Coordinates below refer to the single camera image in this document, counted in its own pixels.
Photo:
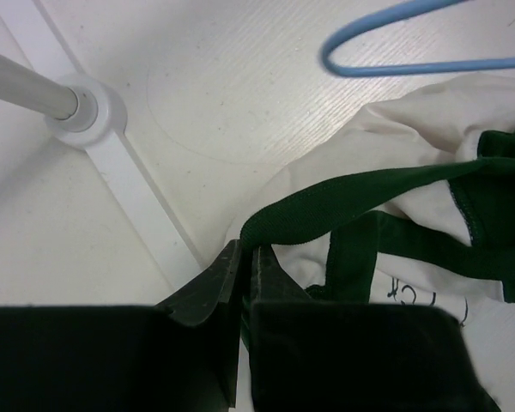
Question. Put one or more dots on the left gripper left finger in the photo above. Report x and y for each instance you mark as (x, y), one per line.
(178, 355)

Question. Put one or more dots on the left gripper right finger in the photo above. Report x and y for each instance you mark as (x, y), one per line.
(311, 355)

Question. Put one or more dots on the white and green t shirt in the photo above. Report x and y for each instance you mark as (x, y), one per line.
(411, 202)

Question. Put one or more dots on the light blue wire hanger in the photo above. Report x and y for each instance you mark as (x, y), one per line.
(384, 17)

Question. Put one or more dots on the white metal clothes rack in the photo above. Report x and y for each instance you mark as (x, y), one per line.
(86, 114)

